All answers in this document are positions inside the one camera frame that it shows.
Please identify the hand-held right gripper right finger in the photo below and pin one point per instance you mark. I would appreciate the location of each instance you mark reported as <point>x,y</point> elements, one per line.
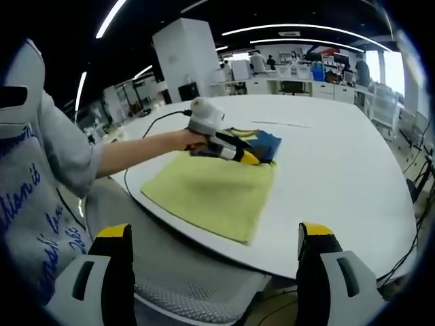
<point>316,271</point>

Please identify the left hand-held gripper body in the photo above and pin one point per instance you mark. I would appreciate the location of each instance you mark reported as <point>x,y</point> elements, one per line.
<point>207,117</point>

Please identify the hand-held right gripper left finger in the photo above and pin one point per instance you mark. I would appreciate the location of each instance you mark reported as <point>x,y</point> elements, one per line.
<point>115,271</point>

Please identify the yellow garment grey blue sleeves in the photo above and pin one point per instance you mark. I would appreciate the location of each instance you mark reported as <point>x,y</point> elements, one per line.
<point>210,200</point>

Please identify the person's left hand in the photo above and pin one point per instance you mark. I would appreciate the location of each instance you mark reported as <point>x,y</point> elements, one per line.
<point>193,139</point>

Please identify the black cabinet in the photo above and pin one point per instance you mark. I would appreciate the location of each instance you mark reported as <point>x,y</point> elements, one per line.
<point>188,91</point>

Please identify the white box appliance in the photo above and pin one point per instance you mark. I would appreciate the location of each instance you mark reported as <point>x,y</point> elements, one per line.
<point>241,69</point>

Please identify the white square pillar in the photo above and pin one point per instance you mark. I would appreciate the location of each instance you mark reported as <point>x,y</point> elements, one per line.
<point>185,57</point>

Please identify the black office chair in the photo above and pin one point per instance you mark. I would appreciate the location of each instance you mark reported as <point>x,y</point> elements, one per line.
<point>291,87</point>

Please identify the white cabinet row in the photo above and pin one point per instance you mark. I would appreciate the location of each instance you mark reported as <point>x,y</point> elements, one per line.
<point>326,89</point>

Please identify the blue container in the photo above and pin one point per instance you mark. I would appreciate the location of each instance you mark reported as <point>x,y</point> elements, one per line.
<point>318,71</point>

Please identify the white ceiling air vent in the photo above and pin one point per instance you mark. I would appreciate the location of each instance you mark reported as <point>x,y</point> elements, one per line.
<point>289,34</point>

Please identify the dark computer monitor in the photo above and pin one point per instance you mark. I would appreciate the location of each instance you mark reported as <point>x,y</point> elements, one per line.
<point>342,59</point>

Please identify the black tripod stand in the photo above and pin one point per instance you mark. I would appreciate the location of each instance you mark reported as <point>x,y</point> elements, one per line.
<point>421,169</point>

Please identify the white mesh chair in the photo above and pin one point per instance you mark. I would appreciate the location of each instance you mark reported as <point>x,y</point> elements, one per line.
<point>385,105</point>

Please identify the white chest-worn device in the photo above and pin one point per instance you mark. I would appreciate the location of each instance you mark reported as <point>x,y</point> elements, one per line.
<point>20,81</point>

